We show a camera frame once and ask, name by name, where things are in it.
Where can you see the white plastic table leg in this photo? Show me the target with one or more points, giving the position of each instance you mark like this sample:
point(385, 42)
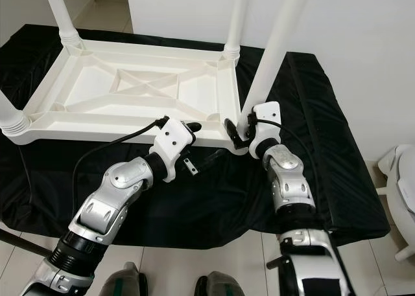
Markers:
point(13, 118)
point(60, 11)
point(279, 37)
point(238, 17)

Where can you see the white plastic table top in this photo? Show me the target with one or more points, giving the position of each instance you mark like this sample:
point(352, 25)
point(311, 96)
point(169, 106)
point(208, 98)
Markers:
point(104, 82)

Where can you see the black tablecloth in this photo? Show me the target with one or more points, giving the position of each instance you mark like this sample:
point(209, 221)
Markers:
point(331, 179)

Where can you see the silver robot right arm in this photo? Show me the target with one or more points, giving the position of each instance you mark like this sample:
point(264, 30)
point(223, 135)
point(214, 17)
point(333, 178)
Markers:
point(292, 179)

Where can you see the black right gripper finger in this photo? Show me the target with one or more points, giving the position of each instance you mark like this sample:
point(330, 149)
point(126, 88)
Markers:
point(235, 133)

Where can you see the silver robot left leg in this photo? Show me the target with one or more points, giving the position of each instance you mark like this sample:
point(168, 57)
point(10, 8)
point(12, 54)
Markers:
point(123, 283)

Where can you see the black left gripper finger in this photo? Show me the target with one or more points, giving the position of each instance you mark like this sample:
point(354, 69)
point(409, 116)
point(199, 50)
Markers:
point(193, 127)
point(211, 159)

